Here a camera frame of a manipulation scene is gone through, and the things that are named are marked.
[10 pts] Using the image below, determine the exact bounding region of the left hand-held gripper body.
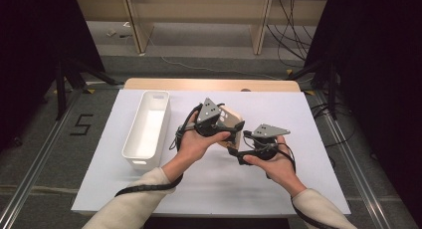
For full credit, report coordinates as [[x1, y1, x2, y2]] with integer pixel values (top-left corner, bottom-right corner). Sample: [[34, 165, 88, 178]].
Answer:
[[193, 98, 233, 138]]

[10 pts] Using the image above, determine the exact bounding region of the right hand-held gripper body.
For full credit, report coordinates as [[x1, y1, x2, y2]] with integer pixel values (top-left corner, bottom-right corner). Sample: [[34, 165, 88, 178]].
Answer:
[[245, 123, 292, 161]]

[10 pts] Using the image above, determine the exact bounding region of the small tan box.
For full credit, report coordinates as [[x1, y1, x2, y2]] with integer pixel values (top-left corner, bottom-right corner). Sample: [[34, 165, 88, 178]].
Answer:
[[215, 104, 246, 149]]

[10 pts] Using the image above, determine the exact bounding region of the white plastic storage box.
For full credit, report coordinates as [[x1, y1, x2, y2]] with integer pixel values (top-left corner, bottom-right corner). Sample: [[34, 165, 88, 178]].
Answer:
[[121, 90, 172, 172]]

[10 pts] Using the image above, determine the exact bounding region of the person's left hand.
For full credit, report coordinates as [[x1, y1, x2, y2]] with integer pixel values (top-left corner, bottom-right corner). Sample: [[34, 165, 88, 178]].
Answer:
[[172, 111, 232, 172]]

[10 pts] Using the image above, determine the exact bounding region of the person's right hand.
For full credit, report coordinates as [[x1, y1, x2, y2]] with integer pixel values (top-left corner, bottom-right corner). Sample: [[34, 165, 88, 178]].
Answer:
[[243, 135, 302, 188]]

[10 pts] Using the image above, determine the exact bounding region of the white table sheet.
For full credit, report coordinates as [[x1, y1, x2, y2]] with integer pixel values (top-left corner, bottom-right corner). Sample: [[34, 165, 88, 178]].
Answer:
[[71, 89, 351, 216]]

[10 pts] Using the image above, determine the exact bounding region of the black metal stand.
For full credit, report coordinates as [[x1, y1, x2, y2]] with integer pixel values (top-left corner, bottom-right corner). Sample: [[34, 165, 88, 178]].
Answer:
[[54, 58, 125, 120], [287, 59, 339, 120]]

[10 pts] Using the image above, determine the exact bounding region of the beige wooden shelf unit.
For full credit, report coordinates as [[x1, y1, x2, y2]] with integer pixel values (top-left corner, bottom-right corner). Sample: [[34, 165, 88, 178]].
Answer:
[[75, 0, 327, 56]]

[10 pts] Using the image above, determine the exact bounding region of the black curtain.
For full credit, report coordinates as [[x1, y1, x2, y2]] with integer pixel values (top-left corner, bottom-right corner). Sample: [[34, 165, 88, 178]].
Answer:
[[304, 0, 422, 223], [0, 0, 106, 152]]

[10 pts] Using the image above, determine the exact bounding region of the black floor cable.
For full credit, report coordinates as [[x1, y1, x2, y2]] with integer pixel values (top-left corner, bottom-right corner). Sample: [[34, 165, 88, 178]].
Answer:
[[312, 101, 357, 167]]

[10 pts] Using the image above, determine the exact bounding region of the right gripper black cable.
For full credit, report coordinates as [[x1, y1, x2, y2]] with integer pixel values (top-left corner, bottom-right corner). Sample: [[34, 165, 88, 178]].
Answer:
[[275, 142, 332, 229]]

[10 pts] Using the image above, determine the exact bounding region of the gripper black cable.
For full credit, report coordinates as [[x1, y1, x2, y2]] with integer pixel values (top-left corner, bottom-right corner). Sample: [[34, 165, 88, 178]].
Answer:
[[275, 142, 332, 229], [113, 103, 204, 197]]

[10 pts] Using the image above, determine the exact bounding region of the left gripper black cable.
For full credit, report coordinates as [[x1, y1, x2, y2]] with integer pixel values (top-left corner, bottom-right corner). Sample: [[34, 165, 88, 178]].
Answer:
[[113, 103, 204, 197]]

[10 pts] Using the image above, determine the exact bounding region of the bundle of black cables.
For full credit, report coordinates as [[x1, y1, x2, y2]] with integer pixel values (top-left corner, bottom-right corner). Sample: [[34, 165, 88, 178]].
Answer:
[[267, 0, 315, 69]]

